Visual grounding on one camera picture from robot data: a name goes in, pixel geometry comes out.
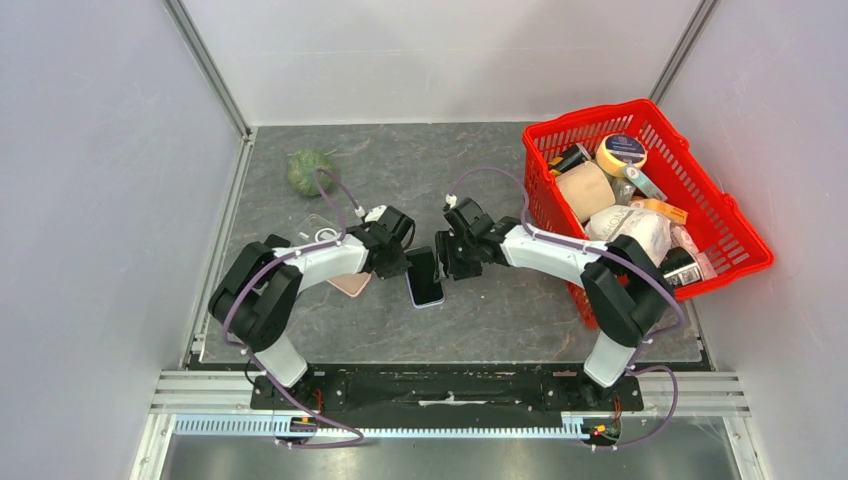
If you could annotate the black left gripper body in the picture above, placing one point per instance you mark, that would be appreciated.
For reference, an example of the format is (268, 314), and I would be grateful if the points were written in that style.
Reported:
(395, 265)

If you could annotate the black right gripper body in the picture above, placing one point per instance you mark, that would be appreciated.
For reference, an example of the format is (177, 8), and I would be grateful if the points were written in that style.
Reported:
(462, 245)

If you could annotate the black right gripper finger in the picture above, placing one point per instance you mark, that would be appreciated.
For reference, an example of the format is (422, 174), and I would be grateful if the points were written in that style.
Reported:
(465, 268)
(443, 250)

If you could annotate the lilac phone case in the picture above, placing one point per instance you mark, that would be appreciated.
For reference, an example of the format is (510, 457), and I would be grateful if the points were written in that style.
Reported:
(434, 305)

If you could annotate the clear magsafe phone case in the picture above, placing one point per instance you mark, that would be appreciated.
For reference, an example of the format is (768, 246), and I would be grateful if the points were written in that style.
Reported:
(315, 229)

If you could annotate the red plastic basket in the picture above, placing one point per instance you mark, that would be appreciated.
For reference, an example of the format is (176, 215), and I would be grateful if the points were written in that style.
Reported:
(717, 225)

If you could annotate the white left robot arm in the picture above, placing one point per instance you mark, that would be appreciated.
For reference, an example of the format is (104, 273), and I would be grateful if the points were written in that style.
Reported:
(254, 300)

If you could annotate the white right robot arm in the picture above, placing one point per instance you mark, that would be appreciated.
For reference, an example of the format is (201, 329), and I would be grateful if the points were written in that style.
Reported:
(626, 291)

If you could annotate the pink phone case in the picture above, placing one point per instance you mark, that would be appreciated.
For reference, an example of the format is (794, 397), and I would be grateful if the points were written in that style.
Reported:
(351, 285)

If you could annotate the green felt ball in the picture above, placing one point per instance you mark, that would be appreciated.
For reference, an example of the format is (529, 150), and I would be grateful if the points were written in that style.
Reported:
(301, 166)

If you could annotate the black yellow tool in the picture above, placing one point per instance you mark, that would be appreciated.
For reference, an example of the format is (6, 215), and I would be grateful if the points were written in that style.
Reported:
(568, 159)

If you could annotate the yellow masking tape roll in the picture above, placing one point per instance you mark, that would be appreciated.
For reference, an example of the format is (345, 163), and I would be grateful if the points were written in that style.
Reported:
(618, 151)

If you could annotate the teal white small packet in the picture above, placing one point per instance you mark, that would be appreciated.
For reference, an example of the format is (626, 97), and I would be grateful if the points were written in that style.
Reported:
(643, 183)

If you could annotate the white wrapped package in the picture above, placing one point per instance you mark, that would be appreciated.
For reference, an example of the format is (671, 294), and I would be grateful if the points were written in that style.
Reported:
(650, 229)

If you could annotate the orange small box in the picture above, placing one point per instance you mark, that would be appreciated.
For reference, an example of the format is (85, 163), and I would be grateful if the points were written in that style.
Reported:
(676, 215)

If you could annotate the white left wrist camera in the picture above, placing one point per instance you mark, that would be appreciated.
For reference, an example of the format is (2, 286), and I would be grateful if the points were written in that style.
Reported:
(372, 214)

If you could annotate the black mounting base plate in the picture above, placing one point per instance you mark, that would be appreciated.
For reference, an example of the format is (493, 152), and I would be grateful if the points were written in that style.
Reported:
(456, 395)

